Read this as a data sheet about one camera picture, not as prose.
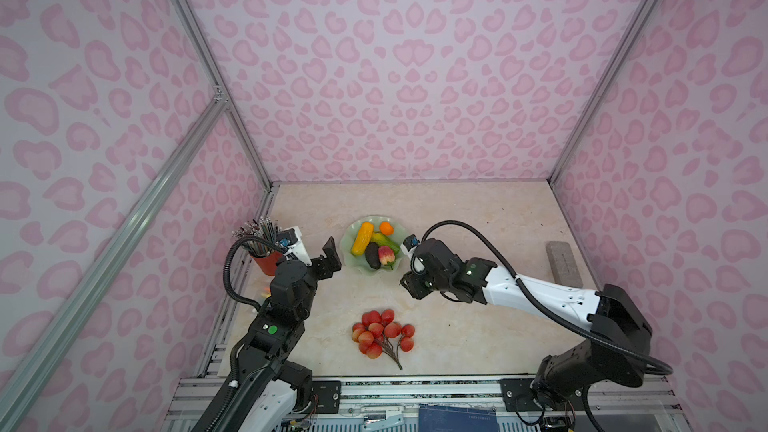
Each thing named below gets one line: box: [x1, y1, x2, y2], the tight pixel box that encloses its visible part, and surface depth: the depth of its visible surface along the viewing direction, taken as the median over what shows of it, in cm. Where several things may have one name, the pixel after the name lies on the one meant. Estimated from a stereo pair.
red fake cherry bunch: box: [352, 309, 415, 370], surface depth 81 cm
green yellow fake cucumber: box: [371, 232, 401, 255], surface depth 100 cm
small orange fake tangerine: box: [379, 221, 395, 236], surface depth 102 cm
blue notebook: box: [418, 403, 500, 432], surface depth 72 cm
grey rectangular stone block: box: [546, 241, 583, 289], surface depth 95 cm
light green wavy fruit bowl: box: [340, 215, 410, 274], surface depth 100 cm
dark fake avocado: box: [365, 242, 381, 269], surface depth 97 cm
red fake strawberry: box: [378, 245, 395, 265], surface depth 93 cm
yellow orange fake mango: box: [351, 222, 374, 256], surface depth 100 cm
